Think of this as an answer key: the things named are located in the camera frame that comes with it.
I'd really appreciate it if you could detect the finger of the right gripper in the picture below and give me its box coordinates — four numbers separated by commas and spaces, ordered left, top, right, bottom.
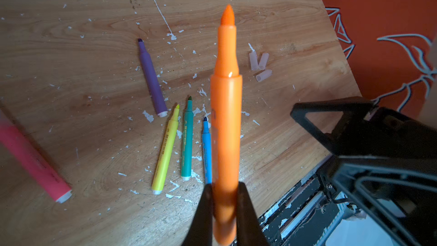
290, 96, 373, 156
327, 156, 437, 246

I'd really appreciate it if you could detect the orange highlighter pen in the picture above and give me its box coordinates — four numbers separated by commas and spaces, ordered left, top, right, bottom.
211, 5, 242, 246

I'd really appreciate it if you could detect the clear pen cap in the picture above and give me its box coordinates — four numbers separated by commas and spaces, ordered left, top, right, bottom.
249, 51, 258, 71
258, 52, 269, 70
256, 69, 273, 82

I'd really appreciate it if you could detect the yellow highlighter pen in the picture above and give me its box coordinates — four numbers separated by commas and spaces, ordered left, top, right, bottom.
152, 104, 180, 195

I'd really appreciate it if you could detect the green highlighter pen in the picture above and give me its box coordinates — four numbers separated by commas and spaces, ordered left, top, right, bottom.
181, 96, 194, 181

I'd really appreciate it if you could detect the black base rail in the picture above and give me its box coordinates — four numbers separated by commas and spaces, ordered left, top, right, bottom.
258, 159, 349, 246

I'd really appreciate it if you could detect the pink highlighter pen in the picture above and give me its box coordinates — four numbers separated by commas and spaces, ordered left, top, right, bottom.
1, 113, 72, 203

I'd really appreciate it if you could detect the purple highlighter pen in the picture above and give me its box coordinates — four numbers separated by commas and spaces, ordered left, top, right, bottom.
138, 38, 168, 117

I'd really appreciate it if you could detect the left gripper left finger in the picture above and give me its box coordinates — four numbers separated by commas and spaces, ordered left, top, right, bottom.
182, 184, 213, 246

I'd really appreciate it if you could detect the blue highlighter pen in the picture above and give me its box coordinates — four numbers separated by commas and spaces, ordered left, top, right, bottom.
202, 117, 212, 184

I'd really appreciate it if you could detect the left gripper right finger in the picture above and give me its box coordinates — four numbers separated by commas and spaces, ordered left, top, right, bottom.
236, 182, 269, 246

